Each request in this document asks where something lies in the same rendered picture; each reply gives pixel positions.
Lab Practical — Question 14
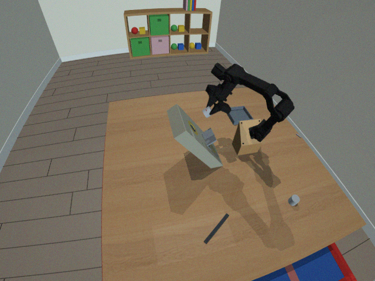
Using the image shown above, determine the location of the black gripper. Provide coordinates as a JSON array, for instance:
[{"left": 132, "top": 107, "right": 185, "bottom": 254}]
[{"left": 207, "top": 83, "right": 232, "bottom": 115}]

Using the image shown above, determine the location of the grey service panel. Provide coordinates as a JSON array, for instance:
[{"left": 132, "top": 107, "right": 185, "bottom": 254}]
[{"left": 167, "top": 104, "right": 223, "bottom": 168}]

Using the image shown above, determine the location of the dark grey flat bar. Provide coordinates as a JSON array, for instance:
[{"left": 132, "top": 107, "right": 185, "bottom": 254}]
[{"left": 204, "top": 213, "right": 229, "bottom": 244}]

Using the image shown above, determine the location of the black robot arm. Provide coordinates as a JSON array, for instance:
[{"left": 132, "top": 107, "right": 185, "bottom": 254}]
[{"left": 205, "top": 63, "right": 294, "bottom": 142}]

